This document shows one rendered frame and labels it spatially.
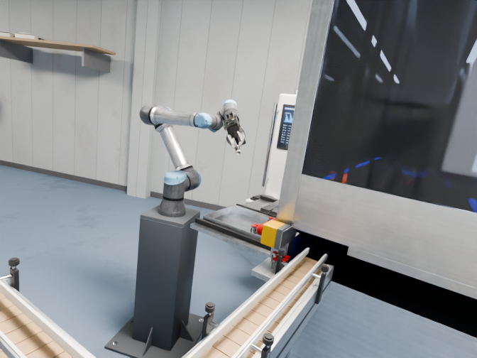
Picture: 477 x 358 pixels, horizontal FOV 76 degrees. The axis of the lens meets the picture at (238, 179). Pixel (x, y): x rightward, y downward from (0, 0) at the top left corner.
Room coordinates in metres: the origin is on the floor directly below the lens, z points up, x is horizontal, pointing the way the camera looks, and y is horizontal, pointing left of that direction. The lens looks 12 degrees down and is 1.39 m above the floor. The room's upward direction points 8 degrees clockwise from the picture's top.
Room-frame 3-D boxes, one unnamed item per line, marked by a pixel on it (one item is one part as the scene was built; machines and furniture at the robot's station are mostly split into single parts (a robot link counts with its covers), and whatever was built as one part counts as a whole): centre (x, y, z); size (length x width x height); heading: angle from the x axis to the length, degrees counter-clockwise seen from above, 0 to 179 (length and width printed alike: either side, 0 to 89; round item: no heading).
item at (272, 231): (0.99, -0.15, 0.99); 0.08 x 0.07 x 0.07; 59
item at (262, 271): (0.95, -0.18, 0.87); 0.14 x 0.13 x 0.02; 59
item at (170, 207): (1.62, 0.34, 0.84); 0.15 x 0.15 x 0.10
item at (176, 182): (1.63, 0.34, 0.96); 0.13 x 0.12 x 0.14; 157
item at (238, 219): (1.32, -0.08, 0.90); 0.34 x 0.26 x 0.04; 59
